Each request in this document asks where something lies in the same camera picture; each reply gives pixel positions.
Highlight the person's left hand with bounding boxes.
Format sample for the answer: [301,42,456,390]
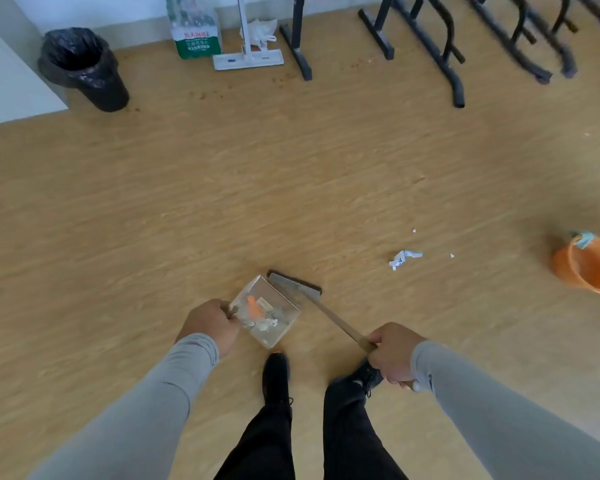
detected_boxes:
[175,298,241,359]

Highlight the person's right hand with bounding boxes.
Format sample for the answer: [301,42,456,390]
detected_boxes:
[365,322,429,388]

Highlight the clear plastic dustpan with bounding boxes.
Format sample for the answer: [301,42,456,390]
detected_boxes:
[221,274,302,351]

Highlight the white-blue paper scrap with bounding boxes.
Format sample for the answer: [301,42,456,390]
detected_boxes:
[388,249,425,271]

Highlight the long-handled broom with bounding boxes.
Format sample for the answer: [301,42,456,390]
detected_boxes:
[267,269,421,393]

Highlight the black trash bin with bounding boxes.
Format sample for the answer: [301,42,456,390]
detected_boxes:
[37,27,131,113]

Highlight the person's left forearm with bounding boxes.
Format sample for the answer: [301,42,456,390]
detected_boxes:
[27,333,220,480]

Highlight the person's right leg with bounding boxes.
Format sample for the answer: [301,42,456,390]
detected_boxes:
[323,379,409,480]

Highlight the person's leg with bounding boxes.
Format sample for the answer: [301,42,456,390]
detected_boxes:
[215,402,296,480]
[323,379,409,480]

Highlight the person's left leg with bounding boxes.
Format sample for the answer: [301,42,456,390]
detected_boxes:
[215,402,296,480]

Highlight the black right shoe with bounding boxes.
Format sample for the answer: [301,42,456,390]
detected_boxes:
[329,359,383,398]

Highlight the black shoe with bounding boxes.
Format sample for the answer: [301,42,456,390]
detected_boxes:
[261,352,293,408]
[329,359,383,398]

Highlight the black left shoe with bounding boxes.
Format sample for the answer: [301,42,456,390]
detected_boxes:
[261,352,293,408]

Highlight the orange plastic basin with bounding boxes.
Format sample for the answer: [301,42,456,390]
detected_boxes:
[551,234,600,295]

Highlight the shrink-wrapped pack of water bottles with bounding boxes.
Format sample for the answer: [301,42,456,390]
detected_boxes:
[165,0,225,59]

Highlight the crumpled white plastic bag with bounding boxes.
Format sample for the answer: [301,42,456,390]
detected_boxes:
[239,18,279,51]

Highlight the grey metal filing cabinet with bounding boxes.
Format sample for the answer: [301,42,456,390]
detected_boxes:
[0,0,70,128]

